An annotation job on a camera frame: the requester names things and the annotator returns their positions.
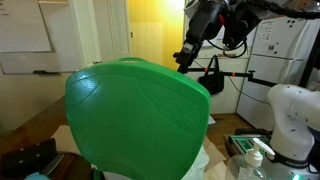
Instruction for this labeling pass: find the white panel door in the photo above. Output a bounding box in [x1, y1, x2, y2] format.
[108, 0, 133, 61]

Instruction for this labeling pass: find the white refrigerator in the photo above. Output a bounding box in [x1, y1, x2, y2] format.
[235, 14, 320, 132]

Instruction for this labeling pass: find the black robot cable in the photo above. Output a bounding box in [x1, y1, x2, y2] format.
[206, 0, 320, 59]

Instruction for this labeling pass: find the black stereo camera bar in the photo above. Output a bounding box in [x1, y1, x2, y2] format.
[173, 51, 191, 74]

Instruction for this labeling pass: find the green trash can lid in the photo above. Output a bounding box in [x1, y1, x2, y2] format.
[64, 57, 212, 180]

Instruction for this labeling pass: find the light blue round object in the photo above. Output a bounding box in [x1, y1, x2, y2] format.
[24, 171, 51, 180]

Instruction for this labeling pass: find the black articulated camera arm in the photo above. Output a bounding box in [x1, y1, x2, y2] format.
[186, 66, 279, 88]

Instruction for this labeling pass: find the plain white whiteboard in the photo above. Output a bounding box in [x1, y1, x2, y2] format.
[0, 0, 53, 54]

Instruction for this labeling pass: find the black whiteboard eraser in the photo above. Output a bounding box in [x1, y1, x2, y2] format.
[32, 69, 62, 75]

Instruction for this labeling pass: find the black riveted case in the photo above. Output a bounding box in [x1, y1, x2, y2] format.
[0, 138, 64, 179]

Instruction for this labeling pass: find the clear pump sanitizer bottle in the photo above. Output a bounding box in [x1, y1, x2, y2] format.
[224, 137, 276, 180]

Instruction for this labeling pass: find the black wrist mount box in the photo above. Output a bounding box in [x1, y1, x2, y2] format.
[222, 6, 264, 51]

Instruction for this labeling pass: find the black hanging bag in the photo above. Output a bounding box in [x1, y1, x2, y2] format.
[198, 54, 225, 97]

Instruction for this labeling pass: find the brown wooden table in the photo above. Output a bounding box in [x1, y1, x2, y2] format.
[0, 96, 73, 180]

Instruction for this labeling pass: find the whiteboard with tray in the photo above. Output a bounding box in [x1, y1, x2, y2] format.
[0, 49, 83, 76]

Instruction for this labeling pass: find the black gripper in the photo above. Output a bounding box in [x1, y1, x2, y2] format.
[179, 0, 231, 65]

